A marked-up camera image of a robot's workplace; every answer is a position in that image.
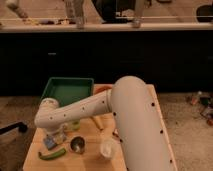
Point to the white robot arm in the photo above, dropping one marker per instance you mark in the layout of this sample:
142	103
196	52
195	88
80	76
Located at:
142	133

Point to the green plastic tray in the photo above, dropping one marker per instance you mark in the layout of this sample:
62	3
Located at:
67	90

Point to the orange bowl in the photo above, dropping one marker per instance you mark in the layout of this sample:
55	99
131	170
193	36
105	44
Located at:
101	89

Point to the green plastic cup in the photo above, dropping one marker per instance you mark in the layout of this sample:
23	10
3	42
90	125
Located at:
72	125

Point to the wooden table board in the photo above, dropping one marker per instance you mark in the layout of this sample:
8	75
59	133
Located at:
90	160

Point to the white cup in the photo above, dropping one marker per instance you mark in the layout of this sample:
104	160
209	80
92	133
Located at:
108	148

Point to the small metal cup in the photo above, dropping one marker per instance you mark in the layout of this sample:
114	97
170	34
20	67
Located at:
77	144

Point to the green pepper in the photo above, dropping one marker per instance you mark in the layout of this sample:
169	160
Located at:
53	155

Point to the black chair base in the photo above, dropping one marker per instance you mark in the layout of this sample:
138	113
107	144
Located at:
19	125

